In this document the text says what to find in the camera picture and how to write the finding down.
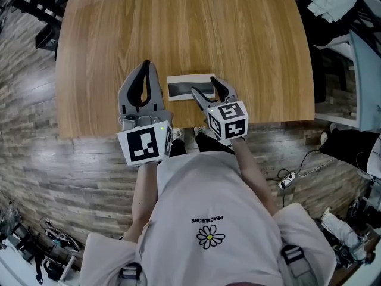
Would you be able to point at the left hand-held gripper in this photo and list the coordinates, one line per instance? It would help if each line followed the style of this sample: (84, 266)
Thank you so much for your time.
(140, 146)

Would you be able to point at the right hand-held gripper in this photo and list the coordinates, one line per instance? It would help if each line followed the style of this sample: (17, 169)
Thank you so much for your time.
(227, 121)

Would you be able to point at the white glasses case black lining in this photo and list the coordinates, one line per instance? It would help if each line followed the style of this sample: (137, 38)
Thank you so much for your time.
(181, 88)

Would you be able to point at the person's right forearm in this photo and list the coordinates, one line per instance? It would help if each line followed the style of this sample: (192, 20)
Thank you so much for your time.
(253, 177)

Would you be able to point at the person's left forearm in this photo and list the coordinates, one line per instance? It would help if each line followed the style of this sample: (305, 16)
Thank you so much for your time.
(144, 195)

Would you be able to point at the person's right white shoe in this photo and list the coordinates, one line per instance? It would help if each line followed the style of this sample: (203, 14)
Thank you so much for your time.
(201, 130)

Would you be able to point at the person's white shoe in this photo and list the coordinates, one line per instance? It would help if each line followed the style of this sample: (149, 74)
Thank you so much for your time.
(201, 130)
(177, 133)

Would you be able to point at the person's black trousers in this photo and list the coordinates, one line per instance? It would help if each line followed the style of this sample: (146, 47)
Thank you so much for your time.
(208, 143)

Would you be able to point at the person's left white shoe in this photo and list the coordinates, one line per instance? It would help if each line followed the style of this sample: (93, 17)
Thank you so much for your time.
(177, 133)

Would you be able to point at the person's white flower-print t-shirt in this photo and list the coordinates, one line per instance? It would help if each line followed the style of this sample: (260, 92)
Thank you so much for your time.
(214, 207)

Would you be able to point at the white power strip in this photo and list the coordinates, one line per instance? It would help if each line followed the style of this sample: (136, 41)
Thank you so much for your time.
(287, 180)

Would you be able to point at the black chair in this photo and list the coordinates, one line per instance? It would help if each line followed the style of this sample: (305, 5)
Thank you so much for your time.
(44, 13)

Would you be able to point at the white desk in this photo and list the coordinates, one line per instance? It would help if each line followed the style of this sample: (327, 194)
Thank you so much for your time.
(361, 79)

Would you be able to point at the pile of black equipment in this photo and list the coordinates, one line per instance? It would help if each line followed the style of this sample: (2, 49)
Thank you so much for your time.
(44, 249)

